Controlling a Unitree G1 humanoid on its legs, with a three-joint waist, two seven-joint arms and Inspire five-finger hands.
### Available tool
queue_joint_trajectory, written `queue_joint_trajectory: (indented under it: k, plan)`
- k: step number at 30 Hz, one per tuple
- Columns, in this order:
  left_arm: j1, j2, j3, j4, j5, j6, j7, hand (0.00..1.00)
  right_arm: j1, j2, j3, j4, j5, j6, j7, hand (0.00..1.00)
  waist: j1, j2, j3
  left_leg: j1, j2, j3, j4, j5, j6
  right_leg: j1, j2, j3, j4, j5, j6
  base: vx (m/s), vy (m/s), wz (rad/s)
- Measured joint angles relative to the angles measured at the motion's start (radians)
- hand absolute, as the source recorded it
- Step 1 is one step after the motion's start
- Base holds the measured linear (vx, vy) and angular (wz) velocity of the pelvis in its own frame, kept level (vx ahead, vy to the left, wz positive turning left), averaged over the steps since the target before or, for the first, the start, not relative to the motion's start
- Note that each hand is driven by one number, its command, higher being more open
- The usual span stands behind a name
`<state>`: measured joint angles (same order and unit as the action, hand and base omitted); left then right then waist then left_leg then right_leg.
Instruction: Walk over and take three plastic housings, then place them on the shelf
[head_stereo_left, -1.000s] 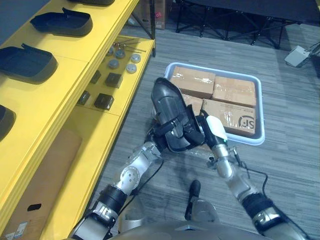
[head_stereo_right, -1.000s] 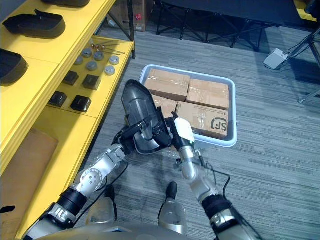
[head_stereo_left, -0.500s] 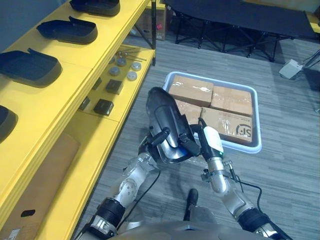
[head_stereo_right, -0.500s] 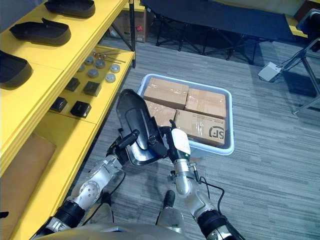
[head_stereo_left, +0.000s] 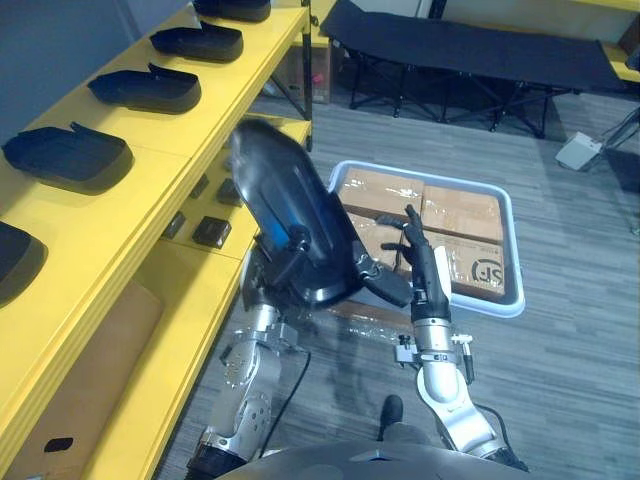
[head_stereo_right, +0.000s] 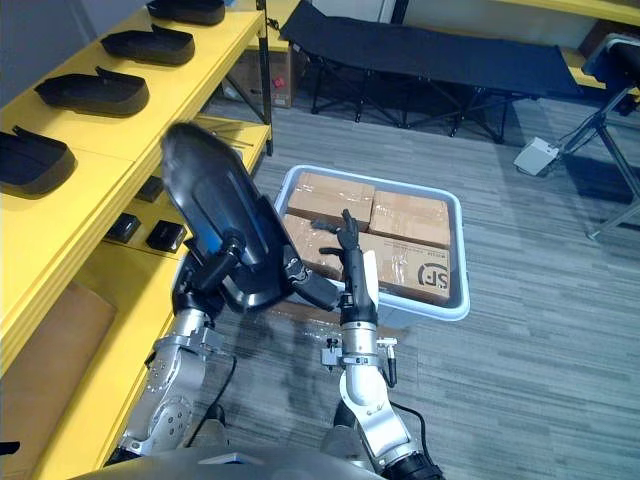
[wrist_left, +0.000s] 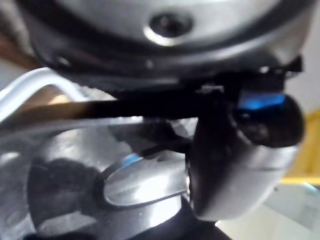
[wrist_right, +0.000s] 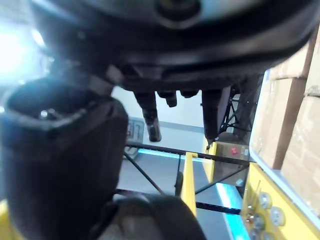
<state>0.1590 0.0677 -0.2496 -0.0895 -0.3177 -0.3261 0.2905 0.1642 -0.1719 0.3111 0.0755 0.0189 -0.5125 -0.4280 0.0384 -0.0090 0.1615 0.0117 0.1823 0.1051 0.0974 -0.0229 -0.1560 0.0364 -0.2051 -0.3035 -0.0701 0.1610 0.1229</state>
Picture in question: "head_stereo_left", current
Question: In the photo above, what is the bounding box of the white plastic bin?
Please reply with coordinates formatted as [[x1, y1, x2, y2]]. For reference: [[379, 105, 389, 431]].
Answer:
[[326, 159, 527, 322]]

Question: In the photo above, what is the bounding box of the flat cardboard with plastic wrap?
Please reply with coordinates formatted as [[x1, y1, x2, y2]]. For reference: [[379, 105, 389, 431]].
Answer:
[[309, 298, 419, 347]]

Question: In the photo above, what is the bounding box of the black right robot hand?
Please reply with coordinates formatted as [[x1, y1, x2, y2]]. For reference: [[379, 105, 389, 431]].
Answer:
[[374, 203, 454, 322]]

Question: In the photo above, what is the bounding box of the dark robot torso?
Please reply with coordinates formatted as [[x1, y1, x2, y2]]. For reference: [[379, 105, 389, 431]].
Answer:
[[213, 439, 532, 480]]

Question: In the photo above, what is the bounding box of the yellow storage shelf with boxes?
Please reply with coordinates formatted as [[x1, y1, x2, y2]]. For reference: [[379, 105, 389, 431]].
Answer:
[[564, 0, 640, 84]]

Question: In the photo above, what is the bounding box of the dark robot foot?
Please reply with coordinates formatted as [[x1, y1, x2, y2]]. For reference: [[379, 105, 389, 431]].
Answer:
[[376, 394, 406, 444]]

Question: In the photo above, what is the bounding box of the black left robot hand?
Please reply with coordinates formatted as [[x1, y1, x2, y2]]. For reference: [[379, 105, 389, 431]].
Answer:
[[253, 225, 414, 308]]

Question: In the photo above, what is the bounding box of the white flat box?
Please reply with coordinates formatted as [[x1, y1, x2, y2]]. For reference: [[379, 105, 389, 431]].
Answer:
[[554, 130, 607, 172]]

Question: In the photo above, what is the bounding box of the long yellow shelf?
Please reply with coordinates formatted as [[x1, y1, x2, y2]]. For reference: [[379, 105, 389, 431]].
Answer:
[[0, 0, 314, 480]]

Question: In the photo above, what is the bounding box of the black folding cot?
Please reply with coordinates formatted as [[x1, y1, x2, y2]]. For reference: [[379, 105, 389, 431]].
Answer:
[[319, 0, 629, 140]]

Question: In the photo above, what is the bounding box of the black cable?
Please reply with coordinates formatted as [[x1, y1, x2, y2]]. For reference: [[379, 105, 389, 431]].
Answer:
[[272, 349, 314, 447]]

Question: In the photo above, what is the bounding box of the black tripod stand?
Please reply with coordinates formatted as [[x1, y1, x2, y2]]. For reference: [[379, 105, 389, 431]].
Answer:
[[597, 74, 640, 152]]

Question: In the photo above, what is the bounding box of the black plastic housing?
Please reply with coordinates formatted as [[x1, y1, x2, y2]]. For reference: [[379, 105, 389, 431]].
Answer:
[[149, 20, 246, 64], [229, 118, 369, 307], [191, 0, 274, 24], [0, 121, 136, 196], [0, 220, 49, 307], [86, 62, 204, 116]]

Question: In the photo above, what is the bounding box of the cardboard box with black logo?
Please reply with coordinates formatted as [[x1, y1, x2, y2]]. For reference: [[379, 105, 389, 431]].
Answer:
[[428, 231, 507, 302]]

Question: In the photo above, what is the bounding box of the brown storage box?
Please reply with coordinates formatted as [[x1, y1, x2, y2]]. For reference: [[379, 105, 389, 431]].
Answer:
[[272, 37, 334, 107]]

